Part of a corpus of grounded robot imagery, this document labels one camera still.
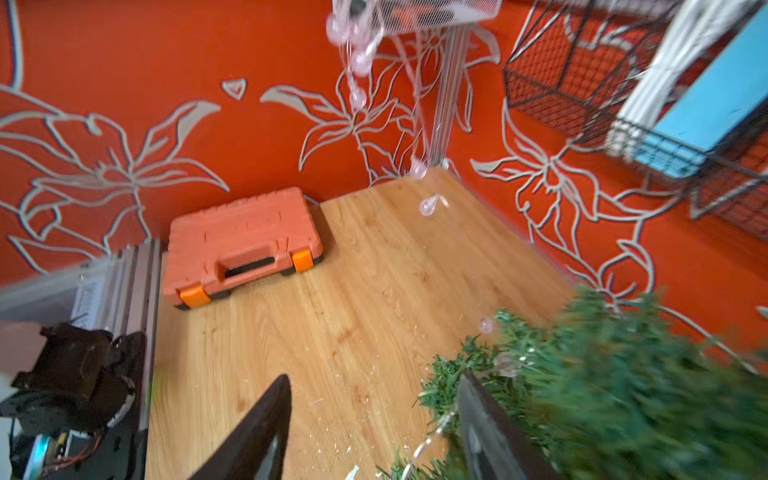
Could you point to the light blue box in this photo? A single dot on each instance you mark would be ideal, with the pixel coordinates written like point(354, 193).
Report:
point(676, 142)

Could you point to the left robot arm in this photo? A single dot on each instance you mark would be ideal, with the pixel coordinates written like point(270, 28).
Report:
point(77, 413)

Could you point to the clear bulb string lights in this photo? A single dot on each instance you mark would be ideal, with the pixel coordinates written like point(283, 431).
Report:
point(411, 80)

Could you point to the small green christmas tree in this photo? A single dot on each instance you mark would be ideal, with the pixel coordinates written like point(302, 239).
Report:
point(605, 393)

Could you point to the orange plastic tool case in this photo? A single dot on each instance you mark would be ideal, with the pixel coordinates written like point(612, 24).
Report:
point(215, 250)

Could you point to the clear plastic wall bin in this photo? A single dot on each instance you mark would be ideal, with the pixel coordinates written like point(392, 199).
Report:
point(400, 17)

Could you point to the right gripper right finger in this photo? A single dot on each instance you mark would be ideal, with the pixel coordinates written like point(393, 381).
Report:
point(494, 446)

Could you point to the black wire wall basket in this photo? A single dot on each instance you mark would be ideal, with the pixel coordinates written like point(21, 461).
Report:
point(677, 89)

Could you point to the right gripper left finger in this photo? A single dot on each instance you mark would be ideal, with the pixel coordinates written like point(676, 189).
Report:
point(256, 448)

